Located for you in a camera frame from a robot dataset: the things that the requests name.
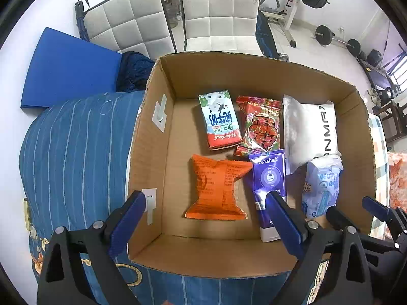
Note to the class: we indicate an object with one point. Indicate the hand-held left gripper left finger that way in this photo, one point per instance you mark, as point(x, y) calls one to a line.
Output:
point(127, 220)

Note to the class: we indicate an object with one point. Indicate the pair of shoes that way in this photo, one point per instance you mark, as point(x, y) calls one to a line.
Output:
point(373, 95)

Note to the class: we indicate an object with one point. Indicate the blue cushion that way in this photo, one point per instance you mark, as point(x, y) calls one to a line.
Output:
point(70, 66)

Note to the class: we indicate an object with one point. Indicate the blue white tissue packet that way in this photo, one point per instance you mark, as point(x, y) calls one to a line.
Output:
point(321, 184)

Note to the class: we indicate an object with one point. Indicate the plaid mattress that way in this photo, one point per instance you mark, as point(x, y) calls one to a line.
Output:
point(380, 139)

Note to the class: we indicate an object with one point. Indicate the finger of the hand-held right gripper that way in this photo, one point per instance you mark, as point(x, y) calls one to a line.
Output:
point(338, 217)
point(376, 206)

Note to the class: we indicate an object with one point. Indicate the white quilted chair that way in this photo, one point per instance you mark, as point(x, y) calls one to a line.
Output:
point(127, 19)
point(219, 12)

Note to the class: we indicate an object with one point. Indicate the small milk carton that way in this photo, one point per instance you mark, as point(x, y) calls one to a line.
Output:
point(219, 124)

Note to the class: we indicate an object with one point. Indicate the dark blue cloth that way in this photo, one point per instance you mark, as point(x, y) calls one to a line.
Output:
point(135, 70)

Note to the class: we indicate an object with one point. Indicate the black treadmill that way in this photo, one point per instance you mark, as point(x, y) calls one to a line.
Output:
point(378, 76)

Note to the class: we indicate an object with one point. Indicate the white weight rack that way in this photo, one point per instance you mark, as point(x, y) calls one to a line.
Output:
point(289, 16)

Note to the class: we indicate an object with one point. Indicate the black speaker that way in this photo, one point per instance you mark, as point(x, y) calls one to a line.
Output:
point(374, 57)

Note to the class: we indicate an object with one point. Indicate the white zip pouch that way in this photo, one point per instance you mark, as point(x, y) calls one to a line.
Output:
point(305, 127)

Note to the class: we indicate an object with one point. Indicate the orange floral towel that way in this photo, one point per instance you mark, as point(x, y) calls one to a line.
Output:
point(397, 178)

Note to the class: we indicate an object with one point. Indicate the dark blue bench pad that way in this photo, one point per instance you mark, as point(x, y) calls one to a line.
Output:
point(265, 38)

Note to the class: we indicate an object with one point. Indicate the purple toothpaste tube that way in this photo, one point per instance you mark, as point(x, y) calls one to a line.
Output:
point(265, 174)

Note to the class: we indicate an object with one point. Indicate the dark wooden chair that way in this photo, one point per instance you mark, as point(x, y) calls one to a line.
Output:
point(392, 117)

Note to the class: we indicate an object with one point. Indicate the red snack packet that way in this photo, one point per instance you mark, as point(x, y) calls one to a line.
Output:
point(260, 127)

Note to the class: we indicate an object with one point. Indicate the blue striped blanket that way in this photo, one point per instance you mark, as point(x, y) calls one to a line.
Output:
point(79, 152)

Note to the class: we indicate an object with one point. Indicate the orange snack packet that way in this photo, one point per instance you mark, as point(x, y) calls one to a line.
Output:
point(216, 187)

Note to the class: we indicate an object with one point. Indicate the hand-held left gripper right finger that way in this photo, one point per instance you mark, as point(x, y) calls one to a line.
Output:
point(286, 225)

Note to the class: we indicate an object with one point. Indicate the cardboard box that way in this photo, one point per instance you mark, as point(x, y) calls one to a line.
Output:
point(178, 165)

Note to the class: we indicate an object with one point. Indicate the short floor barbell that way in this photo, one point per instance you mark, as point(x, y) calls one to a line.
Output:
point(324, 35)

